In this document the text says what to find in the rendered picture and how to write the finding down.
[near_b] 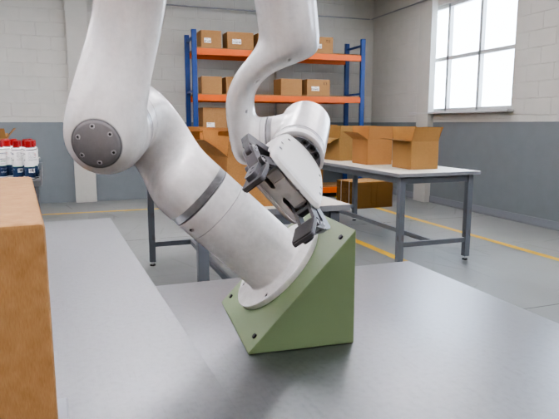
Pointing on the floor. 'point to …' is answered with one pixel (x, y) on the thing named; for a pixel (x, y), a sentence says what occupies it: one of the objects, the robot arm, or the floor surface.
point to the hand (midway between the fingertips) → (279, 209)
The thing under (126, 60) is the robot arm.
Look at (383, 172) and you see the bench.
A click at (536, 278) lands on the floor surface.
